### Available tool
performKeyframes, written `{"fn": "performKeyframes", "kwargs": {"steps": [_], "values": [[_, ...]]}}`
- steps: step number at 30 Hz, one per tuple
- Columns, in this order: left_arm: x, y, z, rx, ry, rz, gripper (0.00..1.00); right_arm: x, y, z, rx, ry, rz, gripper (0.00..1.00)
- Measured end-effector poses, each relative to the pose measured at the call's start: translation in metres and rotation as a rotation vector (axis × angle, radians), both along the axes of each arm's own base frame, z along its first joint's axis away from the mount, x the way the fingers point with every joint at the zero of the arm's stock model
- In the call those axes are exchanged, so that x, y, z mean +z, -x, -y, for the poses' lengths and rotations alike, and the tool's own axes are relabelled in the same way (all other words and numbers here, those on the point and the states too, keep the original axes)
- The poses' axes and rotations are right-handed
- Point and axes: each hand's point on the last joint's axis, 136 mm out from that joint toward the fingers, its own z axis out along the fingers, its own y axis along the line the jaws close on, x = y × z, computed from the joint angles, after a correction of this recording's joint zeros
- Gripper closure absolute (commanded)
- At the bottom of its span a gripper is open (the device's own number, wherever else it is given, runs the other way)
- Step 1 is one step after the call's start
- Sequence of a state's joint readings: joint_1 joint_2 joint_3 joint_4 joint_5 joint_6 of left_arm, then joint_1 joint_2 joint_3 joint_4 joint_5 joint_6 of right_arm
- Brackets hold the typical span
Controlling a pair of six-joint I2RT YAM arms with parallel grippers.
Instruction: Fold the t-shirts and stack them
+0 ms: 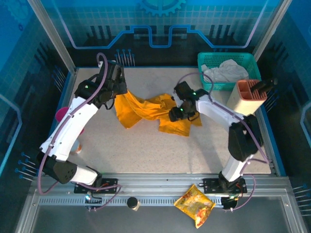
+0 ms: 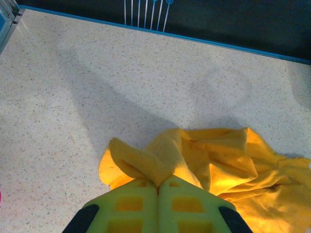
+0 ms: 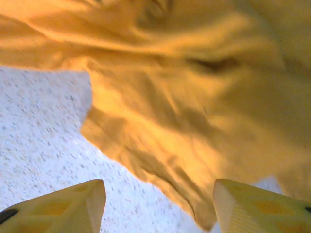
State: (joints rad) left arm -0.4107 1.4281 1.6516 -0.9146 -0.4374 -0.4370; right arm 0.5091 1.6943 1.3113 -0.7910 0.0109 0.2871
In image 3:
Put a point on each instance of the yellow t-shirt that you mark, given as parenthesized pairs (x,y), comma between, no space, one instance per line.
(184,102)

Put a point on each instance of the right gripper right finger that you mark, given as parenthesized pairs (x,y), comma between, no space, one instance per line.
(255,211)

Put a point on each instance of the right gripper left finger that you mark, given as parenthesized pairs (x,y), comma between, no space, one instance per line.
(73,208)

